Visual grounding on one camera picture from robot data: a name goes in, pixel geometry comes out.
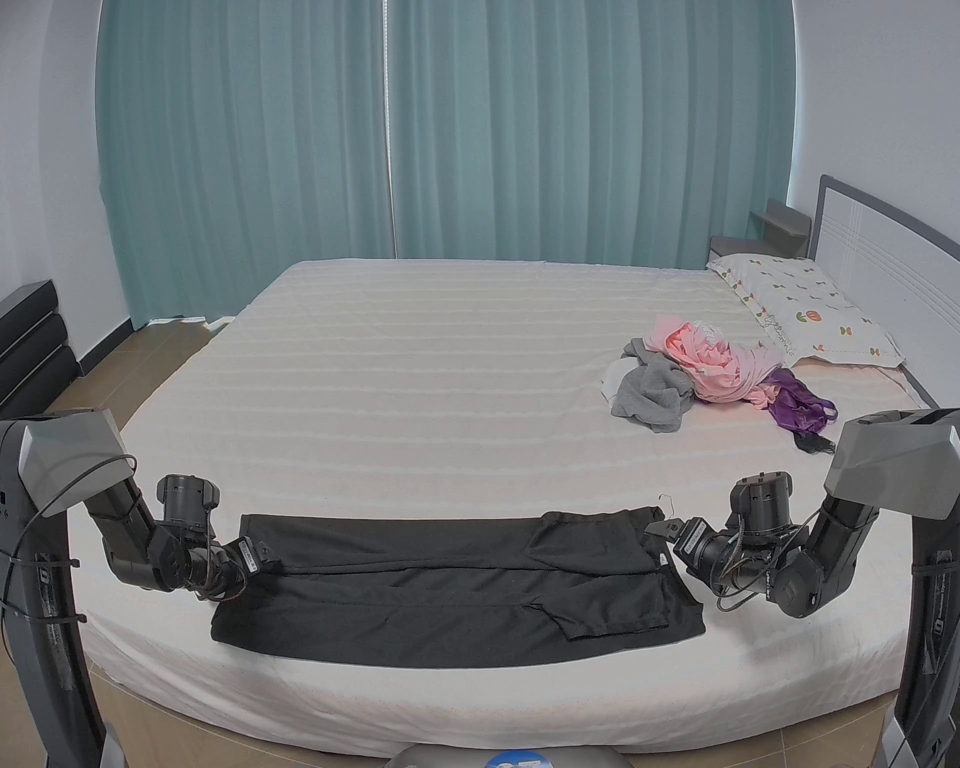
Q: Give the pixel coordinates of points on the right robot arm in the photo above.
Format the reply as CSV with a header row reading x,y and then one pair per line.
x,y
892,465

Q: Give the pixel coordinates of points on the grey bedside table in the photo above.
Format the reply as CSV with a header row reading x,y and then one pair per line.
x,y
772,225

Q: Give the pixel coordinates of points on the white garment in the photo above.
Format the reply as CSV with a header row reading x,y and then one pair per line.
x,y
615,379

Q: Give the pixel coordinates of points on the dark grey lace garment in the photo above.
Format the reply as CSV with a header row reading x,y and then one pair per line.
x,y
812,444

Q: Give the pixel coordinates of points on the black T-shirt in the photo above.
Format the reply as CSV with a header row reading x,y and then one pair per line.
x,y
450,622

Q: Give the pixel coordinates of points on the blue-green curtain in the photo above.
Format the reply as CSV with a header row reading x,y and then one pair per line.
x,y
247,150
600,135

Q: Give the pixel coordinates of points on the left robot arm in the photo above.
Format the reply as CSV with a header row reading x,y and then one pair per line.
x,y
67,465

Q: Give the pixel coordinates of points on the pink garment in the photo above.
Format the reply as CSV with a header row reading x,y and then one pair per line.
x,y
712,364

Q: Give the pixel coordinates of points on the black chest of drawers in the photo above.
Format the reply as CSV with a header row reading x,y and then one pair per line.
x,y
34,345

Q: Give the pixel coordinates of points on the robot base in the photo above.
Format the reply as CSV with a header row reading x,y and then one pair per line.
x,y
510,756

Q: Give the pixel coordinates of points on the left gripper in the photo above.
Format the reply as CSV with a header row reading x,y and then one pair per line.
x,y
244,559

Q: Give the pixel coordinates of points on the white printed pillow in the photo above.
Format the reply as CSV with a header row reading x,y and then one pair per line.
x,y
817,311

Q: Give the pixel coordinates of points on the bed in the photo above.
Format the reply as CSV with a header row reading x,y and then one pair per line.
x,y
450,375

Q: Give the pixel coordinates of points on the purple garment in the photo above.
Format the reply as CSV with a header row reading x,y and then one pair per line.
x,y
799,405

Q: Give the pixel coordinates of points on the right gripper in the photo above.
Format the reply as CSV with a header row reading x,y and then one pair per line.
x,y
697,551

